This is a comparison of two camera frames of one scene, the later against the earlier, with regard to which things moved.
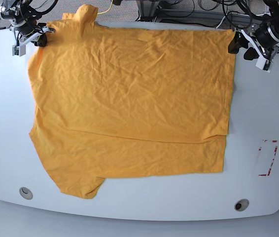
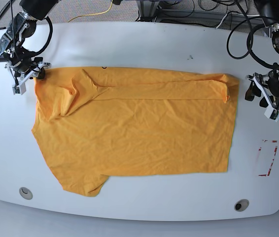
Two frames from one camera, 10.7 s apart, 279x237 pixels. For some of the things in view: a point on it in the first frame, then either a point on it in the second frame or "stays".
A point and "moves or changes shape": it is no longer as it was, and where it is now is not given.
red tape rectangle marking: [270, 168] stays
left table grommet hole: [25, 193] stays
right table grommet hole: [241, 205] stays
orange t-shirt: [116, 100] moves or changes shape
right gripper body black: [26, 28] to [23, 66]
